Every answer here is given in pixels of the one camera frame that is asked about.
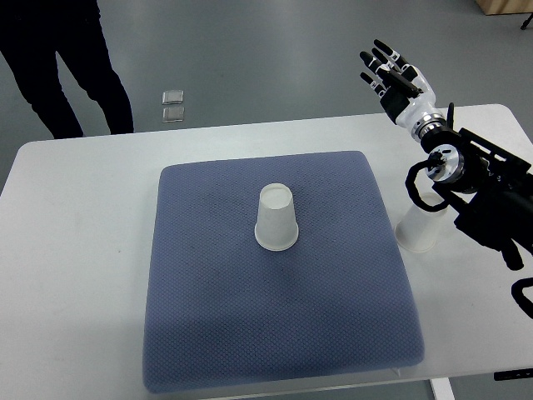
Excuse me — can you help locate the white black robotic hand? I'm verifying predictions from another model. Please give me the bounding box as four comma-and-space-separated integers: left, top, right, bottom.
360, 39, 438, 129

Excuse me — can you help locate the white paper cup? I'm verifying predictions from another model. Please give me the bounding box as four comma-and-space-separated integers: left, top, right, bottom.
254, 182, 299, 252
394, 204, 447, 253

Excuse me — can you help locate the wooden furniture corner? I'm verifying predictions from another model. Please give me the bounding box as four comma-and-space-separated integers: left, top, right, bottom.
476, 0, 532, 16

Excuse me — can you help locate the black tripod leg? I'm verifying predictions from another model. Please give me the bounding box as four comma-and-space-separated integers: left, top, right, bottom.
521, 13, 533, 31

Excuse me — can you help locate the blue grey textured cushion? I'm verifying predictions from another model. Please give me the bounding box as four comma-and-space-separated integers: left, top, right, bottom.
143, 151, 424, 393

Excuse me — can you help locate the upper metal floor plate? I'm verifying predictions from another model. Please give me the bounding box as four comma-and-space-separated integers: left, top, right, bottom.
162, 89, 184, 105

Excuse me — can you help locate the white table leg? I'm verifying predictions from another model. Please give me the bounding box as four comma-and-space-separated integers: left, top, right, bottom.
430, 377, 456, 400

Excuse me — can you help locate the black table control panel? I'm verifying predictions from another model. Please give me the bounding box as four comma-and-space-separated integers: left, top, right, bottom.
493, 368, 533, 382

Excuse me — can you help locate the person in black trousers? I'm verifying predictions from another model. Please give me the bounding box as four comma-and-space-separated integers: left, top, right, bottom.
0, 0, 136, 140

